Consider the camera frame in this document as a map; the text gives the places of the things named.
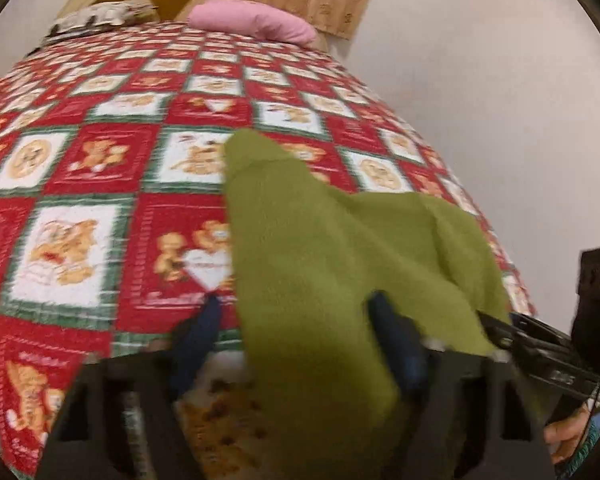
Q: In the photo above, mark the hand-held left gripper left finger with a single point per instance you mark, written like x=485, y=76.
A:
x=200, y=340

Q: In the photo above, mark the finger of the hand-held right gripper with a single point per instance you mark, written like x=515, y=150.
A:
x=502, y=332

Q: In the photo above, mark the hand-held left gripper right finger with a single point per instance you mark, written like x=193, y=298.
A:
x=397, y=345

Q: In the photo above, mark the green striped sweater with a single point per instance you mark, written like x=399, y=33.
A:
x=305, y=260

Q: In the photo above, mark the person's right forearm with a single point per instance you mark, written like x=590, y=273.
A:
x=587, y=455

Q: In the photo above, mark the person's right hand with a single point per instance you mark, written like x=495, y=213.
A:
x=567, y=435

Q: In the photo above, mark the red checkered printed bedspread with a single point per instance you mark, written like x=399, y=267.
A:
x=80, y=240

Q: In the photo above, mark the pink pillow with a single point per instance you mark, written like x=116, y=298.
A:
x=260, y=22

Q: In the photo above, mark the grey patterned pillow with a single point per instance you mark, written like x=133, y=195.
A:
x=100, y=15

